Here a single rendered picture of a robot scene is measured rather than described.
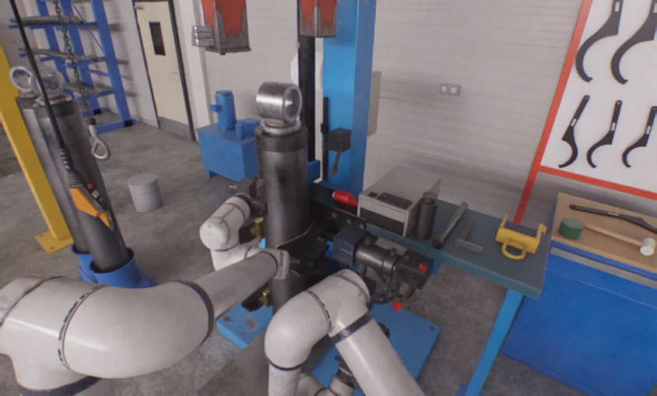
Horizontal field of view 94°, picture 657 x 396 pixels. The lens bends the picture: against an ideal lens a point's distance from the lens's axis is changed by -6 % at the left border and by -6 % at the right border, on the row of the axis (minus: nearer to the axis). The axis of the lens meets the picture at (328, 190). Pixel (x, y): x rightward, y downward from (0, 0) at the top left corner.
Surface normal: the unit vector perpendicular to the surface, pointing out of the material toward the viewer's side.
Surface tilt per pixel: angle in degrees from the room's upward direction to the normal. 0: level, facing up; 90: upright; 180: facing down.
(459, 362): 0
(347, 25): 90
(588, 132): 90
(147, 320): 36
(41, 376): 75
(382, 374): 40
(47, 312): 31
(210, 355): 0
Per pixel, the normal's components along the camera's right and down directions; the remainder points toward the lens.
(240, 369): 0.02, -0.88
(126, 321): 0.37, -0.59
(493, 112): -0.58, 0.38
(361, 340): -0.03, -0.37
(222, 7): 0.65, 0.37
